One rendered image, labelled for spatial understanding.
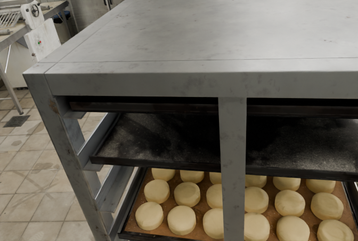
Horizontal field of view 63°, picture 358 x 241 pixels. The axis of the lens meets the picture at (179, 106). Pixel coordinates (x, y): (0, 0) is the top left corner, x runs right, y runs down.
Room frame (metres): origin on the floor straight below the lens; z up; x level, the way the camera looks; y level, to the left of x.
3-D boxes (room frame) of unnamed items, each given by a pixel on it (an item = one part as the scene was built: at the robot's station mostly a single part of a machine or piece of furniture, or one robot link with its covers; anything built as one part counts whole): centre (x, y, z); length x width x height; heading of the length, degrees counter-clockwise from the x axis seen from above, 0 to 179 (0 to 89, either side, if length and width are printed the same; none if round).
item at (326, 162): (0.55, -0.14, 1.68); 0.60 x 0.40 x 0.02; 164
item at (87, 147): (0.61, 0.05, 1.68); 0.64 x 0.03 x 0.03; 164
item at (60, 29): (6.04, 2.19, 0.33); 0.54 x 0.53 x 0.66; 83
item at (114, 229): (0.61, 0.05, 1.50); 0.64 x 0.03 x 0.03; 164
